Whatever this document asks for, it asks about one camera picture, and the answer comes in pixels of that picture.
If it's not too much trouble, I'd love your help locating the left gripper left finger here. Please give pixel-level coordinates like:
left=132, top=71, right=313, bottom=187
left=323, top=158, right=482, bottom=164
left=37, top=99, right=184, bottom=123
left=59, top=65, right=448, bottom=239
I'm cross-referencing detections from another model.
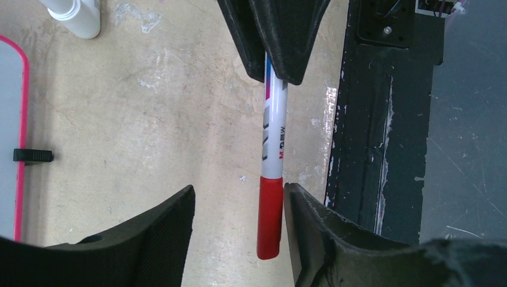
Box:
left=1, top=186, right=196, bottom=286

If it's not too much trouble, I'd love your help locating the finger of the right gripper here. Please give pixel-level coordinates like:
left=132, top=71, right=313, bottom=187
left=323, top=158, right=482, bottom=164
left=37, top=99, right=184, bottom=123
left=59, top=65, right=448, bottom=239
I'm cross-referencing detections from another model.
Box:
left=249, top=0, right=329, bottom=86
left=218, top=0, right=268, bottom=83

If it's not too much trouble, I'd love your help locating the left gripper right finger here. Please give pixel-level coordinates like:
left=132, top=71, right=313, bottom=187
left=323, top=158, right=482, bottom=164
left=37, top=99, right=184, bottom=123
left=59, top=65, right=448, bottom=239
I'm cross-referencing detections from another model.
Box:
left=284, top=183, right=506, bottom=286

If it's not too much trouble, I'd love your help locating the white red marker pen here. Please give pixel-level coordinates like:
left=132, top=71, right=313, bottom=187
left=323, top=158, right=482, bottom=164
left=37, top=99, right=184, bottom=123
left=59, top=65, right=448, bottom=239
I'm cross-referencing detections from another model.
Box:
left=256, top=54, right=288, bottom=260

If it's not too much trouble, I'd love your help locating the pink framed whiteboard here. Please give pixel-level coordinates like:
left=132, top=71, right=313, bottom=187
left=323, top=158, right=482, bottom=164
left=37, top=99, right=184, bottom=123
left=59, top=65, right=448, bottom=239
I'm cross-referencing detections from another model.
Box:
left=1, top=35, right=30, bottom=242

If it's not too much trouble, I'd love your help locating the white pvc pipe frame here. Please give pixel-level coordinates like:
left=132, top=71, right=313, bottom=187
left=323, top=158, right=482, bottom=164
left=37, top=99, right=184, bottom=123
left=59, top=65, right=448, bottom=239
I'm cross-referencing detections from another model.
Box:
left=39, top=0, right=101, bottom=39

